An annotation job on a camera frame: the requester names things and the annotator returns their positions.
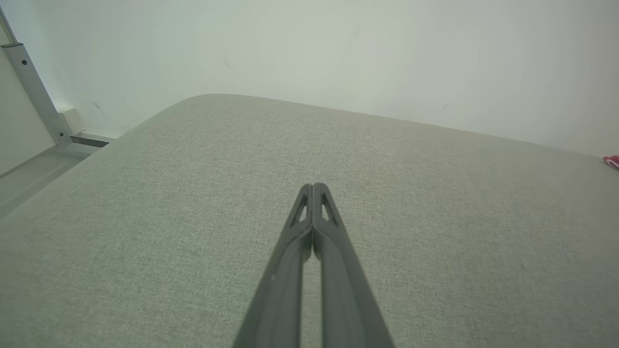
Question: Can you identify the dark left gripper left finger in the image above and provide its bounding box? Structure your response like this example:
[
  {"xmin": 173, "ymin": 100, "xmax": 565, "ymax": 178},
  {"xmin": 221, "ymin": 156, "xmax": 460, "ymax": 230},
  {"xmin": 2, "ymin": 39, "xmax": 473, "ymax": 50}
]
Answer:
[{"xmin": 234, "ymin": 183, "xmax": 315, "ymax": 348}]

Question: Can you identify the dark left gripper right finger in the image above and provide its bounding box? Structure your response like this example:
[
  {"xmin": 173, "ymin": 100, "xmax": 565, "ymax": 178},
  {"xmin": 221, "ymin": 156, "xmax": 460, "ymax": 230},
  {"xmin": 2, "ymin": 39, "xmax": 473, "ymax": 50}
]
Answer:
[{"xmin": 313, "ymin": 182, "xmax": 395, "ymax": 348}]

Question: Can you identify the grey fabric sofa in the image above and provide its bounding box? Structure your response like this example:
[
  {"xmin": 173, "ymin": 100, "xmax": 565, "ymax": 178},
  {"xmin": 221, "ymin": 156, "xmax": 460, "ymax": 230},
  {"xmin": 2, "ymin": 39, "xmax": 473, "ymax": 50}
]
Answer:
[{"xmin": 0, "ymin": 93, "xmax": 619, "ymax": 348}]

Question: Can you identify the grey metal frame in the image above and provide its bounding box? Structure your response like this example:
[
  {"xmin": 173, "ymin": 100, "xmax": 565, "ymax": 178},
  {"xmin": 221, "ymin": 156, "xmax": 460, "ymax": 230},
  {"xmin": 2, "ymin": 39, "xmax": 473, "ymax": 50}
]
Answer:
[{"xmin": 0, "ymin": 7, "xmax": 74, "ymax": 148}]

